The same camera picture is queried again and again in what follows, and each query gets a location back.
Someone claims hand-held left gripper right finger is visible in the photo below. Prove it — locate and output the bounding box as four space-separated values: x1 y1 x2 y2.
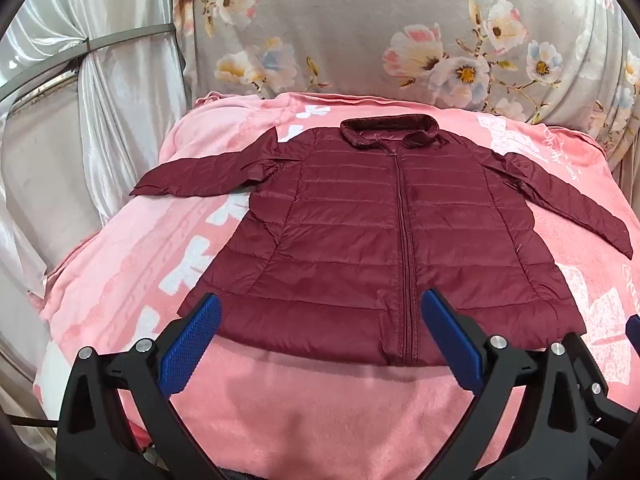
421 288 626 480

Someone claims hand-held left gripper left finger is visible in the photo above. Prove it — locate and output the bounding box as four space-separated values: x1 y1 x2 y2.
56 292 226 480

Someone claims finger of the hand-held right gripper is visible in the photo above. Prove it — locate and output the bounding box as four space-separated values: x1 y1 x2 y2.
569 312 640 442

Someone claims black cable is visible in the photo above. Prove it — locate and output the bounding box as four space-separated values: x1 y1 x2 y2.
10 412 58 431

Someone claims grey metal rail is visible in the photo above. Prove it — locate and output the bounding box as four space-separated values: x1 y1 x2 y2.
0 25 177 103

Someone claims grey floral bed sheet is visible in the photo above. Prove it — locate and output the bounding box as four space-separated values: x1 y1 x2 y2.
172 0 640 171

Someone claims pink blanket with white bows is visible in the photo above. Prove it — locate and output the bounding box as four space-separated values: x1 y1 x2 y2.
32 91 640 480

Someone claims white satin curtain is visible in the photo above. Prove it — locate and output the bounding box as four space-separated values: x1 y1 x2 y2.
0 0 201 461

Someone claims maroon down jacket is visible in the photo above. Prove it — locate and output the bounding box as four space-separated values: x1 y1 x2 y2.
131 116 635 367

